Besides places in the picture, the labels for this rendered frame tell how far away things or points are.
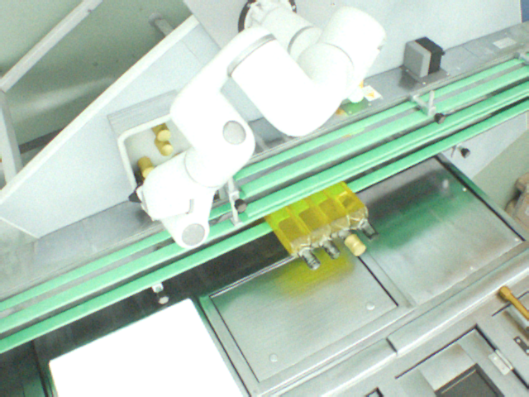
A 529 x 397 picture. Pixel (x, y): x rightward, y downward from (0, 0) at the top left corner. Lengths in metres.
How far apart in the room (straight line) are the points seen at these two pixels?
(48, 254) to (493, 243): 1.23
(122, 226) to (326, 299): 0.55
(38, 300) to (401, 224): 1.02
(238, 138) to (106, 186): 0.65
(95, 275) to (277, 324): 0.46
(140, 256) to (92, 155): 0.27
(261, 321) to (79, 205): 0.55
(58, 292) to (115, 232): 0.20
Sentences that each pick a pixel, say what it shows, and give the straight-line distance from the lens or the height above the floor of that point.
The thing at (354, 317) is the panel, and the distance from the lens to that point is 1.34.
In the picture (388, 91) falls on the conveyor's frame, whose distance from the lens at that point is 1.51.
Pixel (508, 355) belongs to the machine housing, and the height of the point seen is 1.55.
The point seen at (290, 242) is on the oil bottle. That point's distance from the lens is 1.27.
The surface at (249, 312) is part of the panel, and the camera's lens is 1.35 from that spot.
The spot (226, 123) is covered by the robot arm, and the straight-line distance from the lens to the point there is 0.75.
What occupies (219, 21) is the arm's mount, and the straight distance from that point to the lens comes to 1.16.
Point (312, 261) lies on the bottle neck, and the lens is 1.26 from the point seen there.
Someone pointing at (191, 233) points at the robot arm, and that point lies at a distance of 1.02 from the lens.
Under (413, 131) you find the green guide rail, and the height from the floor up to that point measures 0.93.
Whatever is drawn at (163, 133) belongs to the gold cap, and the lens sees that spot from 1.22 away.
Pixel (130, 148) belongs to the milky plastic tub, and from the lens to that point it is 1.27.
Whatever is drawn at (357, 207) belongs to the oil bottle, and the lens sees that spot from 1.35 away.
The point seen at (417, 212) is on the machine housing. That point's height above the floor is 1.04.
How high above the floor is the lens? 1.74
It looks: 38 degrees down
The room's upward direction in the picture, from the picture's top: 143 degrees clockwise
